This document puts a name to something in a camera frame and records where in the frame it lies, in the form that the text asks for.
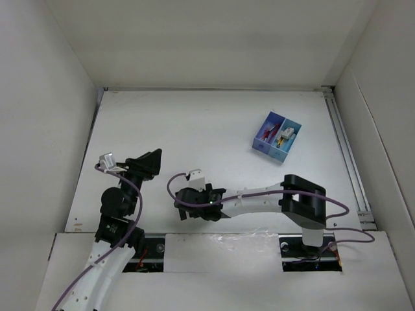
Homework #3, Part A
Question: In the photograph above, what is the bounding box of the white eraser red label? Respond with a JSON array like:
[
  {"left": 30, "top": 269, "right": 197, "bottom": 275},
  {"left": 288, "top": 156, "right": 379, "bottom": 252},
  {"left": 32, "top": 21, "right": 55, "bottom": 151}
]
[{"left": 281, "top": 127, "right": 295, "bottom": 139}]

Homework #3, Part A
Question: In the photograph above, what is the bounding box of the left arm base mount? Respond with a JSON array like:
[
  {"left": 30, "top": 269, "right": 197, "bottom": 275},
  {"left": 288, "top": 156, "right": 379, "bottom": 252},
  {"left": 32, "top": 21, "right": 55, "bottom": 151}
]
[{"left": 123, "top": 235, "right": 165, "bottom": 273}]

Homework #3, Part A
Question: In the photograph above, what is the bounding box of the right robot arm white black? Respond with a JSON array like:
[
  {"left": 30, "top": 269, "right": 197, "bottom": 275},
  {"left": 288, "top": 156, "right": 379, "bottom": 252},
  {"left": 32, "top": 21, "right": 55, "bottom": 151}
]
[{"left": 167, "top": 169, "right": 326, "bottom": 255}]

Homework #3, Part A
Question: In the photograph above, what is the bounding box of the red pen white cap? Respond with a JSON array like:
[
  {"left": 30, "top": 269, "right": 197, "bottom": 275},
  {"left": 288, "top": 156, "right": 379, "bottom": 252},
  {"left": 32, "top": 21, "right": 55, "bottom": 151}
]
[{"left": 268, "top": 124, "right": 280, "bottom": 139}]

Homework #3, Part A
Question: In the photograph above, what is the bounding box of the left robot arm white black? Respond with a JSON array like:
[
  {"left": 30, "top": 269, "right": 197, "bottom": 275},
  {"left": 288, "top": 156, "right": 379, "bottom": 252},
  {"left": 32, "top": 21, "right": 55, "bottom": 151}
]
[{"left": 53, "top": 148, "right": 162, "bottom": 310}]

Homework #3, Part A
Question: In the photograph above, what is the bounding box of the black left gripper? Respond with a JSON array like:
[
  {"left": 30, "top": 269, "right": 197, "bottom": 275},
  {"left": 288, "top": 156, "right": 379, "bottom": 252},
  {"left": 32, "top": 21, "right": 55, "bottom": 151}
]
[{"left": 114, "top": 148, "right": 161, "bottom": 214}]

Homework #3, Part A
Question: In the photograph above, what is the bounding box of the red pen thin slanted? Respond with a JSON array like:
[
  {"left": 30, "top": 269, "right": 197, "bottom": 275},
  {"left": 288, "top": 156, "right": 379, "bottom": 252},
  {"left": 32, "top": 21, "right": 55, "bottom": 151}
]
[{"left": 261, "top": 126, "right": 274, "bottom": 142}]

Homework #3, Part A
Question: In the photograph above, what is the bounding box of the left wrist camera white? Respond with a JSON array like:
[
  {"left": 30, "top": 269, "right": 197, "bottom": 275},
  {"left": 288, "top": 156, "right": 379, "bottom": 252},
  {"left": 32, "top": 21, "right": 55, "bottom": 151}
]
[{"left": 98, "top": 152, "right": 117, "bottom": 170}]

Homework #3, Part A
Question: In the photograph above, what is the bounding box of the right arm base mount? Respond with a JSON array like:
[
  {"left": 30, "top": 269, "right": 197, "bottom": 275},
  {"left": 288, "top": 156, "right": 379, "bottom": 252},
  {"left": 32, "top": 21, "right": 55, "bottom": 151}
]
[{"left": 279, "top": 235, "right": 342, "bottom": 272}]

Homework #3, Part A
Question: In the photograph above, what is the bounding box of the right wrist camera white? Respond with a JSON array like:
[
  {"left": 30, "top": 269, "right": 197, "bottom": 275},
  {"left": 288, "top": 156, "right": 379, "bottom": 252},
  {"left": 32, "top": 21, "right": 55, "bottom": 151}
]
[{"left": 186, "top": 169, "right": 206, "bottom": 192}]

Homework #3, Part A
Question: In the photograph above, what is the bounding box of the blue two-compartment container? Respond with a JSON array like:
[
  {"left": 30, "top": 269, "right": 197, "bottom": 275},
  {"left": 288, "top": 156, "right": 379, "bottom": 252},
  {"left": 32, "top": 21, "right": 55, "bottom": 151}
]
[{"left": 252, "top": 111, "right": 302, "bottom": 163}]

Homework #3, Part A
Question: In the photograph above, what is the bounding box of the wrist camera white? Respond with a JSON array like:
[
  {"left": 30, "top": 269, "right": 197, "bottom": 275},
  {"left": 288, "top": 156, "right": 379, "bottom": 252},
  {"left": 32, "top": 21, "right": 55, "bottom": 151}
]
[
  {"left": 186, "top": 169, "right": 206, "bottom": 192},
  {"left": 98, "top": 152, "right": 117, "bottom": 170}
]

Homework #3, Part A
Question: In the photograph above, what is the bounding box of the aluminium rail right side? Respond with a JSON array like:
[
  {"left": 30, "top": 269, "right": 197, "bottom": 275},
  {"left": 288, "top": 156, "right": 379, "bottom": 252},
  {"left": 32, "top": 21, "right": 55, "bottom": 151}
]
[{"left": 321, "top": 87, "right": 377, "bottom": 231}]

